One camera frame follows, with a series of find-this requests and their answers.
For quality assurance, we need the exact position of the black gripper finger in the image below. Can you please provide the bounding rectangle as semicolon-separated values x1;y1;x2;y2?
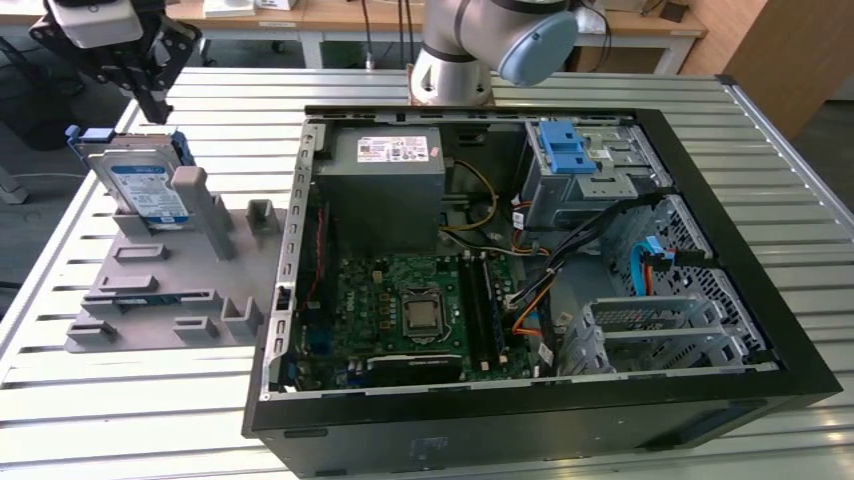
150;18;204;125
27;12;160;125

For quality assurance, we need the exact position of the hard disk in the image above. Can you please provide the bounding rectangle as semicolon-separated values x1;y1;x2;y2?
64;127;196;232

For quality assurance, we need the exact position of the metal disk bay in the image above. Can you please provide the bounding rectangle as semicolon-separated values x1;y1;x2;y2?
573;292;762;374

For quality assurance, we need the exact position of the black mesh bin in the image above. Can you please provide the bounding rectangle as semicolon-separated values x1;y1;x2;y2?
0;34;85;151

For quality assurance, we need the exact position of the wooden desk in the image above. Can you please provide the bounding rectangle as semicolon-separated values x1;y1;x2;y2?
143;0;709;76

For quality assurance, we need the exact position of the grey stand foot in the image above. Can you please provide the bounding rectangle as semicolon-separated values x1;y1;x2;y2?
0;162;32;206

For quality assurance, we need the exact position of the grey parts rack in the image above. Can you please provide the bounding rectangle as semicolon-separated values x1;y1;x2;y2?
63;167;290;355

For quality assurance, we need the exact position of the grey power supply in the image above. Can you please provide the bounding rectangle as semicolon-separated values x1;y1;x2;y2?
312;124;447;256

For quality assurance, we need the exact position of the green motherboard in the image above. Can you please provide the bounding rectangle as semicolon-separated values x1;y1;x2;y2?
330;252;535;389

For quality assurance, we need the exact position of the blue drive latch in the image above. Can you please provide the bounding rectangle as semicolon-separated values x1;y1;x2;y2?
538;121;595;175

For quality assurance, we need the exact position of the grey metal drive cage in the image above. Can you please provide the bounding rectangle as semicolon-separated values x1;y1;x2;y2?
519;119;673;231

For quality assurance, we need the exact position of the silver CPU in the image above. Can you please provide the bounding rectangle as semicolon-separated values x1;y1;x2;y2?
403;298;446;334

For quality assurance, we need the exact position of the black RAM slot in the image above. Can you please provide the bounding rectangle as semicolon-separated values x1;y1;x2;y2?
459;253;494;370
479;253;514;367

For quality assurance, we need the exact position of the CPU socket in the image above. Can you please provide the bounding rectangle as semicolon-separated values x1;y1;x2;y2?
394;287;455;347

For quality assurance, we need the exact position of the black graphics card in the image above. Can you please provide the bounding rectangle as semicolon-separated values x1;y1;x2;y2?
363;353;463;387

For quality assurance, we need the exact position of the wooden cabinet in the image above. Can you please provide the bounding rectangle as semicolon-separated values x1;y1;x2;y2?
679;0;854;139

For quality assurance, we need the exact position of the black PC case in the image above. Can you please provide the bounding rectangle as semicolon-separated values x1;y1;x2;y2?
240;104;843;479

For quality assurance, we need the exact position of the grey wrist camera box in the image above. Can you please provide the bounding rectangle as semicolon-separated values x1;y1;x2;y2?
52;0;146;49

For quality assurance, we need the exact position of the red black fan wire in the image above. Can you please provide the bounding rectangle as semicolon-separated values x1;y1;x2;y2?
300;204;335;314

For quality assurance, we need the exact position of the yellow wire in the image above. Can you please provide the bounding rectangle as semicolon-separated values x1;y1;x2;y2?
439;158;500;232

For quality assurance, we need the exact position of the black grey power cable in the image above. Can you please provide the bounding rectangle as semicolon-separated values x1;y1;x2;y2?
439;227;535;257

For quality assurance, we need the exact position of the red orange wire bundle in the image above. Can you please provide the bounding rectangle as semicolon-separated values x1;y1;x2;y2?
510;199;555;257

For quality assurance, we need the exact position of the black cable bundle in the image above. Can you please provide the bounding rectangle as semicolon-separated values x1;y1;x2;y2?
510;192;675;306

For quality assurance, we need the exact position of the blue data wire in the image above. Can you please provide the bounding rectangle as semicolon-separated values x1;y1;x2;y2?
626;238;669;301

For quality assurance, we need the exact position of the black power wire connector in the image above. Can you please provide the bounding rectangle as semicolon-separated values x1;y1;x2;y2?
666;247;722;271

